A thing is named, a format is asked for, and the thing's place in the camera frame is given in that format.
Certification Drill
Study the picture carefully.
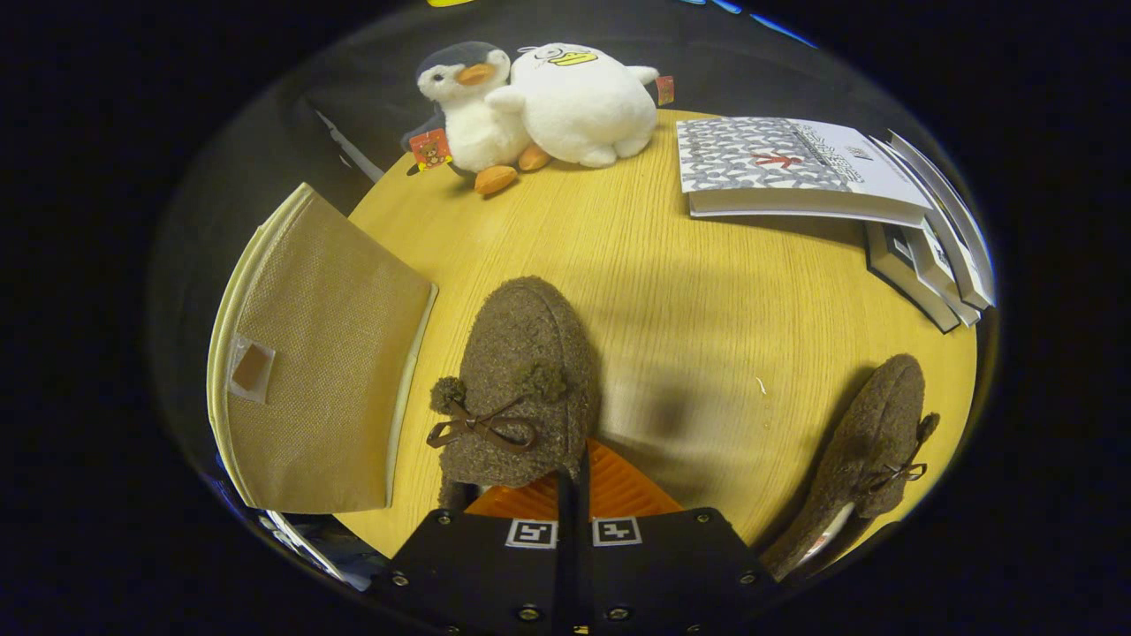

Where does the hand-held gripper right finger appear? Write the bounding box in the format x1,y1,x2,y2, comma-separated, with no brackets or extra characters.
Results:
575,439,786,636

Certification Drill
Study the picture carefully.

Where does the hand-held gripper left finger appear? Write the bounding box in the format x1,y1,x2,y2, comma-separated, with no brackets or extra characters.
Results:
369,471,577,636

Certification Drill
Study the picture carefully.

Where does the brown fuzzy slipper shoe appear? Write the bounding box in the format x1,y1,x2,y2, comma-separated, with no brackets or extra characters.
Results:
762,353,941,582
426,276,603,511

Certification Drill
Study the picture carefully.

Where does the beige fabric storage box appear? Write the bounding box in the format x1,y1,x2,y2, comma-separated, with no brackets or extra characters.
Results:
206,182,440,515

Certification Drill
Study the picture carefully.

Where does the glowing colourful screen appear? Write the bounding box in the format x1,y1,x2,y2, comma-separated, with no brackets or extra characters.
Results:
216,455,390,591

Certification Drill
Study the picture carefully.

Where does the dark thin cover book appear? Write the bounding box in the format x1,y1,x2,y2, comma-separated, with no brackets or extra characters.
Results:
864,221,962,335

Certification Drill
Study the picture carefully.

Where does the white book with black print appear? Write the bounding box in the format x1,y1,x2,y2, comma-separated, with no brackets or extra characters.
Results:
901,227,981,327

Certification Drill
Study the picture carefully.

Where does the grey patterned cover book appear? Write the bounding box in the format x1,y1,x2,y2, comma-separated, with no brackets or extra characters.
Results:
676,117,936,229

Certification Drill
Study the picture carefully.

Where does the thin grey bar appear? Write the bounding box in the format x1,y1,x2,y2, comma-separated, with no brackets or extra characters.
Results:
314,108,387,184

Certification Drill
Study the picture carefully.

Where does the penguin plush toy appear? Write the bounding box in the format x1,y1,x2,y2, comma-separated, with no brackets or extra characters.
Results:
400,41,553,195

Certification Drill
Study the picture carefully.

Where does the plain white cover book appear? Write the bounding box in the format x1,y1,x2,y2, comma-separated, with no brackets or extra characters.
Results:
888,130,998,306

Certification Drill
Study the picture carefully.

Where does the white duck plush toy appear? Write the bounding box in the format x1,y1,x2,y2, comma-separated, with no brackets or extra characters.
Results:
484,42,677,169

